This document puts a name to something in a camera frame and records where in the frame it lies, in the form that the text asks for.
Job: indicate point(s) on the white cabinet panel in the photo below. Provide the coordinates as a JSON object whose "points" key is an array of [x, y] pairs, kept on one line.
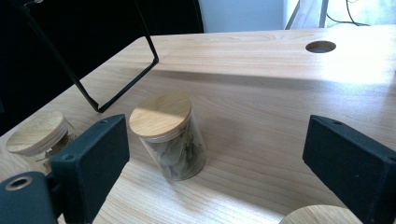
{"points": [[243, 14]]}

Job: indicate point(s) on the glass jar of brown spice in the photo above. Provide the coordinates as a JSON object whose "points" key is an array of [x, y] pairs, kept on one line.
{"points": [[35, 132]]}

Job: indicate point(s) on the black shelf with metal legs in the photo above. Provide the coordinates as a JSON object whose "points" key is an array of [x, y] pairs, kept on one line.
{"points": [[127, 87]]}

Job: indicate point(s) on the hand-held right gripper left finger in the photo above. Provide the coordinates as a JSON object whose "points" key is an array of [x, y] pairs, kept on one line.
{"points": [[93, 161]]}

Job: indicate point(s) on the white desk frame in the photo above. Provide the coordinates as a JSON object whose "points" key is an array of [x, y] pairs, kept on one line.
{"points": [[306, 14]]}

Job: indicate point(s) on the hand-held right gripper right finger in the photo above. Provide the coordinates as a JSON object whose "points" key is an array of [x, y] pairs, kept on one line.
{"points": [[351, 165]]}

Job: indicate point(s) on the wooden cylinder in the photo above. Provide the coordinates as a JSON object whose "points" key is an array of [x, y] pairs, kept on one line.
{"points": [[168, 137], [320, 216]]}

